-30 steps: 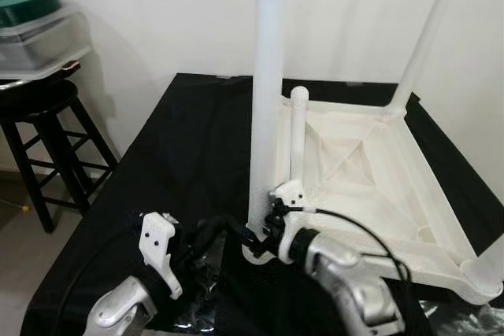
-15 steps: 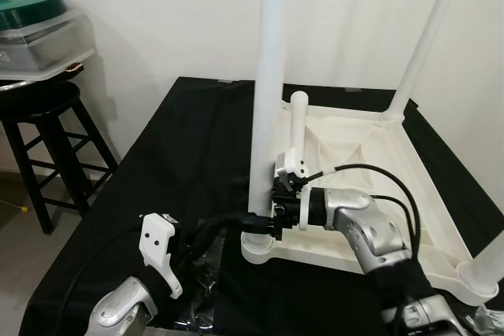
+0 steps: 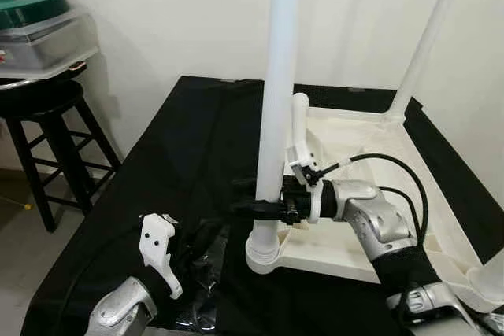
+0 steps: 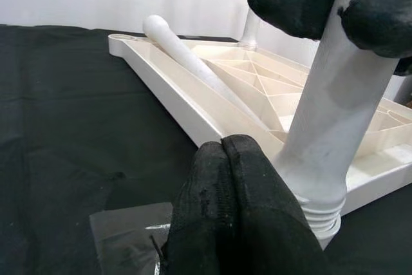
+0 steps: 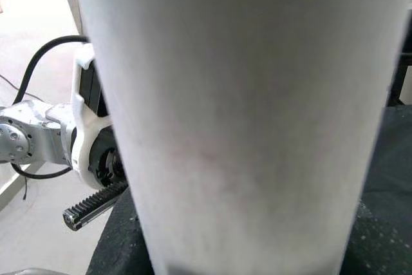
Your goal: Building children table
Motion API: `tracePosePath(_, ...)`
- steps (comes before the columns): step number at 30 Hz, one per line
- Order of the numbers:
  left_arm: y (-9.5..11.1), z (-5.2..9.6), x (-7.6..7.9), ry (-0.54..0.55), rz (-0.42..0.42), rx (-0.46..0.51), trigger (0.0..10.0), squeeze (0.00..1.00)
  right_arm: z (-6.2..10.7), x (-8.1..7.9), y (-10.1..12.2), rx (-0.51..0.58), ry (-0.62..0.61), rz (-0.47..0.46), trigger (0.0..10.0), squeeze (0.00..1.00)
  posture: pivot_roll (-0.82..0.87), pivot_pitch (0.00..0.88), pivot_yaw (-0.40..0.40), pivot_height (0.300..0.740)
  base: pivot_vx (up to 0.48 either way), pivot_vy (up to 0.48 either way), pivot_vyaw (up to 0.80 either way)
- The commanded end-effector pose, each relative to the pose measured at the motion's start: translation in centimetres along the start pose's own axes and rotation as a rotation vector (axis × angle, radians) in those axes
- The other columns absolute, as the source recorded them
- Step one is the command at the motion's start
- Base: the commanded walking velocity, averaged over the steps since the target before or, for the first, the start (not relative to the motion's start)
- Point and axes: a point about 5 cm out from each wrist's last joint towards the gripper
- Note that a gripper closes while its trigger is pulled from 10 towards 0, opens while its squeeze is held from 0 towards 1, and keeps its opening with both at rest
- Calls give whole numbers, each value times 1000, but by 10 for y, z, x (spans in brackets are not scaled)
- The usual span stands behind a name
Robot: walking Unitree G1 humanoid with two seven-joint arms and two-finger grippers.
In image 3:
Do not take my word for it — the white plastic table leg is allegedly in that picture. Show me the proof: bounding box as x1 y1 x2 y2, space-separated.
250 0 306 254
469 249 504 305
384 0 465 124
290 92 312 168

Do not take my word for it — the clear plastic storage box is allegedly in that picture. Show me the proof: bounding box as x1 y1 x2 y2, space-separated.
0 7 99 79

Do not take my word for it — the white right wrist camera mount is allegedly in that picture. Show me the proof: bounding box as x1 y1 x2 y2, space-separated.
287 141 325 223

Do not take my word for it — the black tablecloth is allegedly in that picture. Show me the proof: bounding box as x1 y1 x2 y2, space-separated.
20 76 504 336

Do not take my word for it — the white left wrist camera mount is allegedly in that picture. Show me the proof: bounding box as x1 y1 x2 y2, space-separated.
139 214 183 300

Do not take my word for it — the black round stool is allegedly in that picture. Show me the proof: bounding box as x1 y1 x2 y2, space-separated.
0 80 120 233

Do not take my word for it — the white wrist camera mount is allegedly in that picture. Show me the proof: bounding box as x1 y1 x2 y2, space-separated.
287 141 325 223
139 214 183 300

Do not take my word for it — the white plastic children table top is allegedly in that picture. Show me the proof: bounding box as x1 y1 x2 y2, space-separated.
246 104 504 313

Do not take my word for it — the green pot lid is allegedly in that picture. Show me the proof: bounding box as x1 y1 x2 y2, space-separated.
0 0 70 30

